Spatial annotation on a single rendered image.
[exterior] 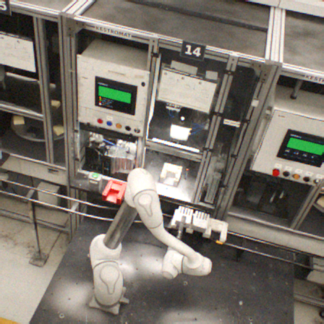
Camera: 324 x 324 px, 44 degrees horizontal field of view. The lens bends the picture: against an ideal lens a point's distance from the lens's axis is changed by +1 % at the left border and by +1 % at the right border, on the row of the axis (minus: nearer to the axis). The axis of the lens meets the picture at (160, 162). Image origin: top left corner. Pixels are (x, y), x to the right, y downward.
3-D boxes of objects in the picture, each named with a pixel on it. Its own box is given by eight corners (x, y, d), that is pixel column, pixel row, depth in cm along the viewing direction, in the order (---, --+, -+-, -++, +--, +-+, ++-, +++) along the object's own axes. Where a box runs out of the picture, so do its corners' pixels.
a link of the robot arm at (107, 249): (88, 276, 238) (84, 246, 253) (113, 276, 246) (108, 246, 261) (137, 189, 195) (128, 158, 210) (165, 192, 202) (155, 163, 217)
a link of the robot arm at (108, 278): (96, 308, 229) (97, 288, 214) (92, 280, 242) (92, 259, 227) (124, 303, 233) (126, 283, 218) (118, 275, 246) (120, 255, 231)
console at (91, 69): (76, 124, 248) (74, 57, 217) (92, 100, 269) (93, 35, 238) (140, 140, 244) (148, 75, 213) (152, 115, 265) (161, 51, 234)
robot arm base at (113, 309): (124, 317, 233) (124, 313, 229) (87, 307, 235) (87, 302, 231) (132, 290, 246) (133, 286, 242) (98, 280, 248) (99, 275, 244)
